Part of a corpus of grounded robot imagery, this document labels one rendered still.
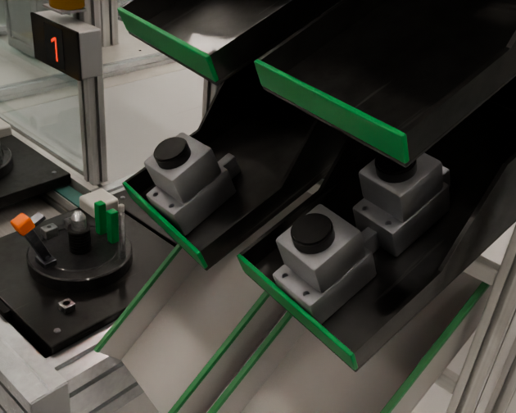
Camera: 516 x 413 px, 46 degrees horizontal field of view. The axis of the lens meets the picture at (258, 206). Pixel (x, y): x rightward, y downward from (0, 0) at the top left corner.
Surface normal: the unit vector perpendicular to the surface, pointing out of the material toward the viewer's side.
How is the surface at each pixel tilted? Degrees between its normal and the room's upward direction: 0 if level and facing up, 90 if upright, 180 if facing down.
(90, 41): 90
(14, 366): 0
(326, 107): 115
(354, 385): 45
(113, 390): 90
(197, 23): 25
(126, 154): 0
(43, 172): 0
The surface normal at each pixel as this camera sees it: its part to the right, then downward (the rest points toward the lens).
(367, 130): -0.75, 0.59
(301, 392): -0.50, -0.42
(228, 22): -0.26, -0.66
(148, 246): 0.09, -0.85
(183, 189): 0.66, 0.41
